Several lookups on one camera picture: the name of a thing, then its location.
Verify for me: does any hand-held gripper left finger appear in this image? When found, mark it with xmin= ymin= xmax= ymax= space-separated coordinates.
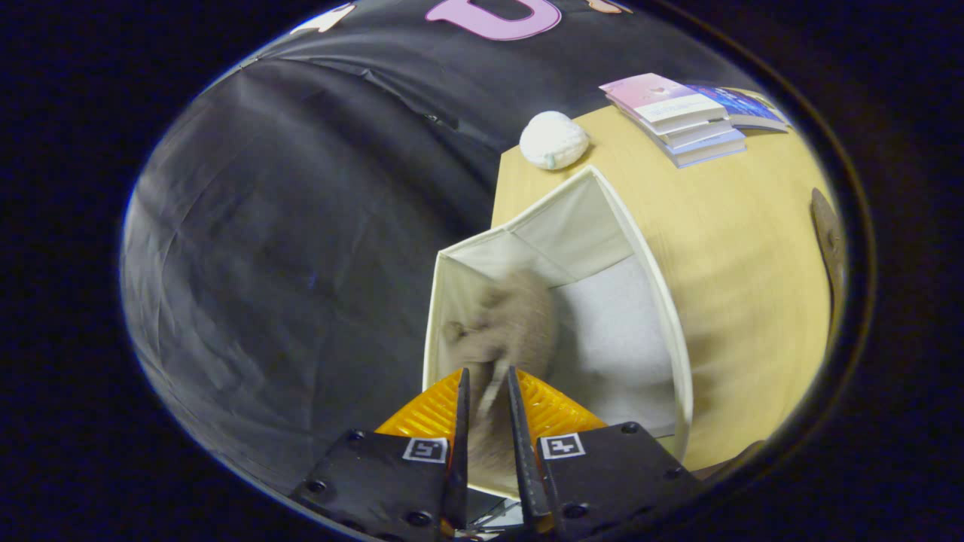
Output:
xmin=290 ymin=367 xmax=471 ymax=542

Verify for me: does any white knitted ball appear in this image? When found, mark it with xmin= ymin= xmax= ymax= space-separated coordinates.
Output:
xmin=519 ymin=111 xmax=590 ymax=171

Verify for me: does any white fabric storage box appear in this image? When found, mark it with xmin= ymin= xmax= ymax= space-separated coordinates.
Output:
xmin=423 ymin=165 xmax=694 ymax=501

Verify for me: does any beige fuzzy shoe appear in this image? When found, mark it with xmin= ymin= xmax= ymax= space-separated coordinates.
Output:
xmin=443 ymin=269 xmax=560 ymax=483

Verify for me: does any blue cover book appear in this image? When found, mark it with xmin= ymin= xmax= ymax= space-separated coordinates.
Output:
xmin=689 ymin=84 xmax=790 ymax=134

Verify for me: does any black backdrop cloth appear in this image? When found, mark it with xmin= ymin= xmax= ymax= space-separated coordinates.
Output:
xmin=120 ymin=0 xmax=761 ymax=498

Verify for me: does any pink cover book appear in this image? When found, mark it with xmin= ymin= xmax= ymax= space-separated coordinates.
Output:
xmin=599 ymin=72 xmax=730 ymax=136

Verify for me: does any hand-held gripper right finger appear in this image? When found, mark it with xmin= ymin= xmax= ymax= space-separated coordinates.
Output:
xmin=507 ymin=366 xmax=705 ymax=542

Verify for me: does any white and blue book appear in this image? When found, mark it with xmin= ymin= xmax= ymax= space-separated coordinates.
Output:
xmin=640 ymin=120 xmax=748 ymax=169

